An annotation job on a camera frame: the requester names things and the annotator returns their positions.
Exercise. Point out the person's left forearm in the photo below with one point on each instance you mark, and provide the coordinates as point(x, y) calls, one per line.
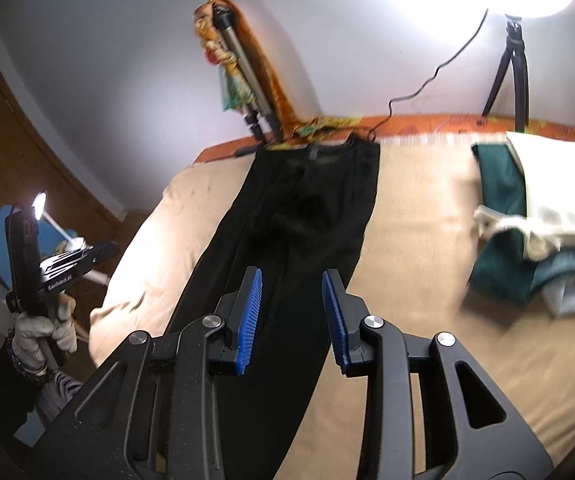
point(2, 395)

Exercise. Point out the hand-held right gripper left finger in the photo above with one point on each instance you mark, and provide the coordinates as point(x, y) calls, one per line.
point(250, 320)

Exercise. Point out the black mesh shirt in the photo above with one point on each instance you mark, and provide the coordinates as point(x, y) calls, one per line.
point(292, 210)

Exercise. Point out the white folded cloth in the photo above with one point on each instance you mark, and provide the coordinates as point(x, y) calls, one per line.
point(567, 300)

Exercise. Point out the grey folded tripod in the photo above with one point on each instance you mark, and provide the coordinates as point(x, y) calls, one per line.
point(240, 55)

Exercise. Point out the beige blanket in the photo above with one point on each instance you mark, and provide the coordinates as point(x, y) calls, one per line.
point(417, 210)

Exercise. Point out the white rod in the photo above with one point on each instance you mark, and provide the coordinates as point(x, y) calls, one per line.
point(59, 225)

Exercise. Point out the stack of folded clothes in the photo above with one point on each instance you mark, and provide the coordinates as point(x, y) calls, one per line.
point(500, 180)

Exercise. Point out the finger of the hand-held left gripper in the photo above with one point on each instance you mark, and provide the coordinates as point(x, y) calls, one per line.
point(97, 255)

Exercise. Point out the brown wooden door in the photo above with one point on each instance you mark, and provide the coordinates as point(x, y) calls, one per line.
point(27, 150)

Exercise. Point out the person's left hand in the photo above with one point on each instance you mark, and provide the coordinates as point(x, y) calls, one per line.
point(29, 340)

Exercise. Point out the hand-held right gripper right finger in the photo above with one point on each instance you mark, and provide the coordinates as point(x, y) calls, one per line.
point(335, 320)

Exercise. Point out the orange floral bedsheet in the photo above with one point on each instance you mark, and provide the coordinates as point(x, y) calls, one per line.
point(417, 125)

